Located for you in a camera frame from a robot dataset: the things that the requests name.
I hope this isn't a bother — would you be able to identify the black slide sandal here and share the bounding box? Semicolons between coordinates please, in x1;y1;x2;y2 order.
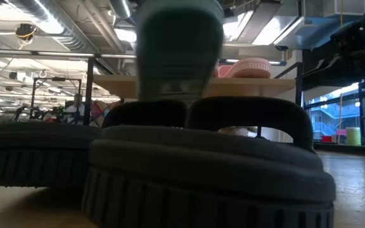
80;96;337;228
0;100;189;187

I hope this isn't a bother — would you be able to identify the green slide sandal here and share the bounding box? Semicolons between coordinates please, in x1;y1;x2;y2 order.
136;0;225;103

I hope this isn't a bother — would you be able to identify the colourful patterned quilt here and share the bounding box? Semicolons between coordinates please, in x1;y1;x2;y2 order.
90;100;122;127

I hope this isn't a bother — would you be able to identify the person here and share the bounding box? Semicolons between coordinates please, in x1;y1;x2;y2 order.
63;93;87;125

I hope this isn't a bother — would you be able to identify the yellow-green cylinder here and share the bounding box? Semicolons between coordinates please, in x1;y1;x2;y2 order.
345;126;362;146

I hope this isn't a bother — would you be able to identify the black ceiling lamp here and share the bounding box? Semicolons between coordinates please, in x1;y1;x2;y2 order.
15;23;38;42

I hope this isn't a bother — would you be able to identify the wooden shelf with black frame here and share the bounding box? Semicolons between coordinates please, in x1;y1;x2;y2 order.
83;56;304;127

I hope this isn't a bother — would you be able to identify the silver round ceiling duct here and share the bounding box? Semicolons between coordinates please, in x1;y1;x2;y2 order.
108;0;133;20

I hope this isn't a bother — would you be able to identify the black background frame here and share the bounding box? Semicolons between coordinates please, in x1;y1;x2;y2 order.
32;77;82;121

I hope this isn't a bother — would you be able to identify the long ceiling light rail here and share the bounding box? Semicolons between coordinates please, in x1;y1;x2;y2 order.
0;49;287;66

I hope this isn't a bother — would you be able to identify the large spiral ceiling duct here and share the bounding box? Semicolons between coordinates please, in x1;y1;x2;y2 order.
0;0;99;54

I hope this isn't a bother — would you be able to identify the black metal table frame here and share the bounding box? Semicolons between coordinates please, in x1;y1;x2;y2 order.
314;142;365;156

